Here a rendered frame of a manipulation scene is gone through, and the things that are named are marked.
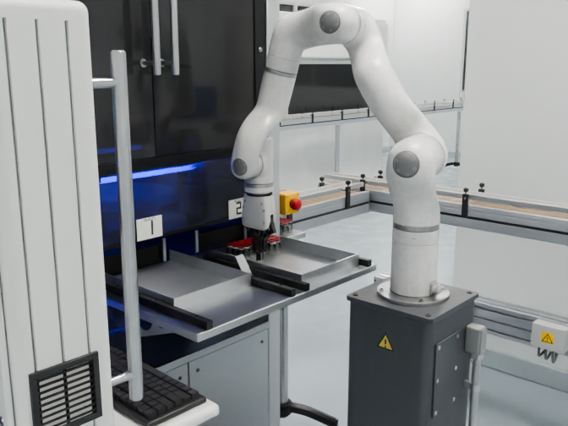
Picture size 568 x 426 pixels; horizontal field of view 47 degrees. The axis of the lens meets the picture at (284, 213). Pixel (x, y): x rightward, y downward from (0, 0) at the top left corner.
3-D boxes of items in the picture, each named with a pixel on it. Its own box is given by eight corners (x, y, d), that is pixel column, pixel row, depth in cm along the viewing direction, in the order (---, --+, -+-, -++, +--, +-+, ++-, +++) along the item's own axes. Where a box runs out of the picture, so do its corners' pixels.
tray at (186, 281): (95, 281, 179) (94, 269, 178) (170, 260, 198) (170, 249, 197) (174, 312, 157) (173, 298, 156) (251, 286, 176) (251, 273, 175)
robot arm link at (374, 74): (404, 193, 165) (421, 182, 179) (446, 171, 160) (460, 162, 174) (310, 19, 167) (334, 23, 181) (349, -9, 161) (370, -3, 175)
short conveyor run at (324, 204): (260, 245, 229) (259, 200, 225) (229, 237, 239) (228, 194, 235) (372, 212, 278) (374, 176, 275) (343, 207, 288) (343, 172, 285)
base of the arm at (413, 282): (462, 292, 176) (466, 226, 172) (426, 312, 162) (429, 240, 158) (401, 277, 188) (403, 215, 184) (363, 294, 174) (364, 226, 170)
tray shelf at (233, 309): (79, 292, 175) (79, 286, 175) (260, 241, 226) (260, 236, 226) (197, 342, 144) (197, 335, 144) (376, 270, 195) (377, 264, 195)
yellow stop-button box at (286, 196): (270, 212, 226) (270, 192, 224) (283, 209, 231) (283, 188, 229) (286, 215, 221) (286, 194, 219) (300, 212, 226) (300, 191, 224)
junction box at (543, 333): (529, 345, 240) (532, 322, 238) (535, 341, 243) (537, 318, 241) (563, 354, 232) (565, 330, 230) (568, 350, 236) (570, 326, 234)
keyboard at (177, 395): (43, 363, 147) (42, 352, 146) (99, 344, 157) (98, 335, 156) (148, 430, 120) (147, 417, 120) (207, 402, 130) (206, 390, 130)
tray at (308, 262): (215, 262, 196) (214, 250, 196) (273, 244, 215) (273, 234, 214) (301, 286, 174) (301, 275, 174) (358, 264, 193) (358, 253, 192)
